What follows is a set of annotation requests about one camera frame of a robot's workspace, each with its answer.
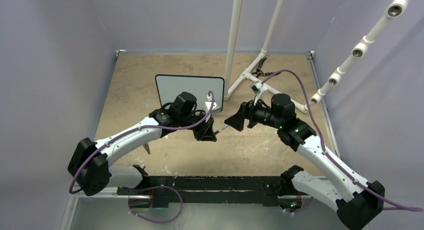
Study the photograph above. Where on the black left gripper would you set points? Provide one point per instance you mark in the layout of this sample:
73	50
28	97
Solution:
208	135

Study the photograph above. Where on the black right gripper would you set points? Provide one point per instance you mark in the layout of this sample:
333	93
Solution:
237	120

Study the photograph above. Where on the white whiteboard marker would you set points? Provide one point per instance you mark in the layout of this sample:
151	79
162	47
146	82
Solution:
223	128

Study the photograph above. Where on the black-framed small whiteboard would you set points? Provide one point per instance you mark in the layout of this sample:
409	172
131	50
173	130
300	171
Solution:
169	86

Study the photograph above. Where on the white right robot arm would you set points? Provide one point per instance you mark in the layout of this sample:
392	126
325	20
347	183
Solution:
346	192

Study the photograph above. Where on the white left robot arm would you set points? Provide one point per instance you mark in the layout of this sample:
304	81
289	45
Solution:
91	162

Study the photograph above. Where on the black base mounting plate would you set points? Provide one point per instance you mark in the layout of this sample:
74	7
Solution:
264	190

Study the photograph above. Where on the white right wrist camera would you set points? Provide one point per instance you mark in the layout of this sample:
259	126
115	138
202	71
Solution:
259	90

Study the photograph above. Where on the black-handled pliers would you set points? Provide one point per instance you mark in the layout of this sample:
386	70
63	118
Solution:
258	72

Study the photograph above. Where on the yellow-handled pliers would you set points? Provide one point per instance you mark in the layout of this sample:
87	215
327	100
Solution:
147	148

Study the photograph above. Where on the aluminium frame rail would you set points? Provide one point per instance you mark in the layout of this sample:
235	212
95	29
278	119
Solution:
105	211

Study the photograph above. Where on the white pipe with camera sockets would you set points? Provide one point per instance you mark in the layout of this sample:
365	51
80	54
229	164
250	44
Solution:
395	9

